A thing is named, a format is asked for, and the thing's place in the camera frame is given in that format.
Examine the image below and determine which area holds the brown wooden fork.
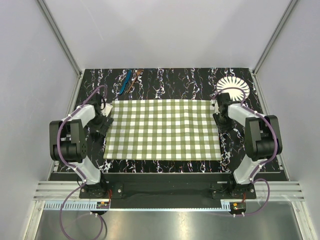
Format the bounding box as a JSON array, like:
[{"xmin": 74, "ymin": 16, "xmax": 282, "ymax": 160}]
[{"xmin": 125, "ymin": 69, "xmax": 144, "ymax": 94}]

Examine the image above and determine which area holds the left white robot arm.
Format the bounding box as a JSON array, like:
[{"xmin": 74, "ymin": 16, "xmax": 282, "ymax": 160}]
[{"xmin": 49, "ymin": 93, "xmax": 114, "ymax": 198}]

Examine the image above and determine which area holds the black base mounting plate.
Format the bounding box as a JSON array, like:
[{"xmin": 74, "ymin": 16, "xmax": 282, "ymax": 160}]
[{"xmin": 79, "ymin": 172, "xmax": 256, "ymax": 200}]

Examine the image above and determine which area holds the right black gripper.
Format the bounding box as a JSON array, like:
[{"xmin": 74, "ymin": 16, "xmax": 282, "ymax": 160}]
[{"xmin": 212, "ymin": 111, "xmax": 235, "ymax": 134}]

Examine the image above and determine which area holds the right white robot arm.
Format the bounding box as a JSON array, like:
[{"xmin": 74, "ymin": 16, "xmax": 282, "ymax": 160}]
[{"xmin": 213, "ymin": 92, "xmax": 283, "ymax": 199}]

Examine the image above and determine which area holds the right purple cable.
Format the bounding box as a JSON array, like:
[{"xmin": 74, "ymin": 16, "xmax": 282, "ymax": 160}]
[{"xmin": 211, "ymin": 86, "xmax": 280, "ymax": 218}]

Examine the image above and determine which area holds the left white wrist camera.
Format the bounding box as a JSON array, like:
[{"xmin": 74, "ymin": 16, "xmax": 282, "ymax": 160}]
[{"xmin": 101, "ymin": 103, "xmax": 113, "ymax": 117}]

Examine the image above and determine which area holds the aluminium front rail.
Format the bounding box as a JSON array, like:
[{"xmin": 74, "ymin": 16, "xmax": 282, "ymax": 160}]
[{"xmin": 33, "ymin": 181, "xmax": 305, "ymax": 212}]

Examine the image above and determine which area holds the blue plastic knife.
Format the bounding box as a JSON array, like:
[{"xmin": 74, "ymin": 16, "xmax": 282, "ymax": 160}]
[{"xmin": 119, "ymin": 69, "xmax": 132, "ymax": 95}]

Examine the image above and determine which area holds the green checkered cloth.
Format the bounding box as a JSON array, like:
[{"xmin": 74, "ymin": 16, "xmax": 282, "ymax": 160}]
[{"xmin": 103, "ymin": 99, "xmax": 222, "ymax": 161}]

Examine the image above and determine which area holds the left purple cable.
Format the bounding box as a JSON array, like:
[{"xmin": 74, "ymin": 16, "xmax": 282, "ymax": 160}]
[{"xmin": 56, "ymin": 84, "xmax": 108, "ymax": 238}]

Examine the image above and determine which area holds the aluminium frame post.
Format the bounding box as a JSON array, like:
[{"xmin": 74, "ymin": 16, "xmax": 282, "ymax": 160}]
[
  {"xmin": 35, "ymin": 0, "xmax": 82, "ymax": 78},
  {"xmin": 252, "ymin": 0, "xmax": 300, "ymax": 75}
]

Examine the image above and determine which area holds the purple cable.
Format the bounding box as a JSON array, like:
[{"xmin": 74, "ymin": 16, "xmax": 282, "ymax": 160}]
[
  {"xmin": 211, "ymin": 86, "xmax": 280, "ymax": 218},
  {"xmin": 56, "ymin": 84, "xmax": 108, "ymax": 238}
]

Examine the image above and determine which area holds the right aluminium frame post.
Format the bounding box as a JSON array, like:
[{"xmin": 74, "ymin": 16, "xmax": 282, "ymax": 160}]
[{"xmin": 252, "ymin": 0, "xmax": 300, "ymax": 75}]

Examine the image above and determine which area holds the white blue striped plate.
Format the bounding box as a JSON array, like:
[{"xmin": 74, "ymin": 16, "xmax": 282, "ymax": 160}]
[{"xmin": 216, "ymin": 76, "xmax": 250, "ymax": 101}]

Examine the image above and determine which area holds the left aluminium frame post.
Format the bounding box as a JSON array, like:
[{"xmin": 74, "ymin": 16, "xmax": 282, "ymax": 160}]
[{"xmin": 35, "ymin": 0, "xmax": 82, "ymax": 78}]

